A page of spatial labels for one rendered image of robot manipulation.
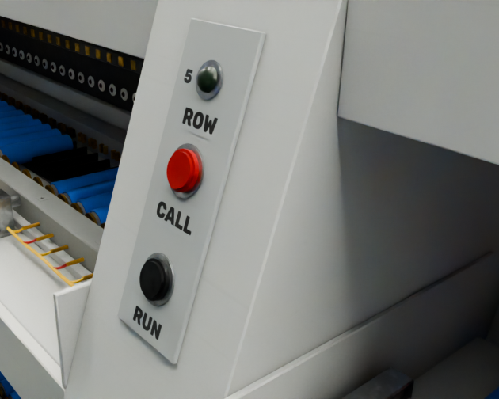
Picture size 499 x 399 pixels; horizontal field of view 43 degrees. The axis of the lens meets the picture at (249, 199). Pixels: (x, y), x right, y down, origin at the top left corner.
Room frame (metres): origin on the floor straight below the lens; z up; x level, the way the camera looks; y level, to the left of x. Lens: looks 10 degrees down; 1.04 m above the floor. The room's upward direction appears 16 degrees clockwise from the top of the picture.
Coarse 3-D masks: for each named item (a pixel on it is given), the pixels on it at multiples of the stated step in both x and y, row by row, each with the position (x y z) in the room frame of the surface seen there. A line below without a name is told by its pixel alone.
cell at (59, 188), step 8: (80, 176) 0.47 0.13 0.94; (88, 176) 0.47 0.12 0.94; (96, 176) 0.47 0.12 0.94; (104, 176) 0.47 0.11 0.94; (112, 176) 0.48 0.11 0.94; (56, 184) 0.45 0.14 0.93; (64, 184) 0.45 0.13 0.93; (72, 184) 0.45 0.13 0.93; (80, 184) 0.46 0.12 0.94; (88, 184) 0.46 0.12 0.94; (56, 192) 0.45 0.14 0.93
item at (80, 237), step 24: (0, 168) 0.46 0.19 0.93; (24, 192) 0.42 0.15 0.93; (48, 192) 0.42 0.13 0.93; (24, 216) 0.42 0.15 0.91; (48, 216) 0.39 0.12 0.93; (72, 216) 0.39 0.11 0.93; (72, 240) 0.37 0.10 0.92; (96, 240) 0.36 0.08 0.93; (48, 264) 0.35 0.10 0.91; (72, 264) 0.35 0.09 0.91
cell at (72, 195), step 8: (96, 184) 0.45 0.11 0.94; (104, 184) 0.45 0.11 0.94; (112, 184) 0.46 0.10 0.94; (64, 192) 0.44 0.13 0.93; (72, 192) 0.44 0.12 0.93; (80, 192) 0.44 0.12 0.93; (88, 192) 0.44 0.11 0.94; (96, 192) 0.44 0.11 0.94; (104, 192) 0.45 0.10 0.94; (72, 200) 0.43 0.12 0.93
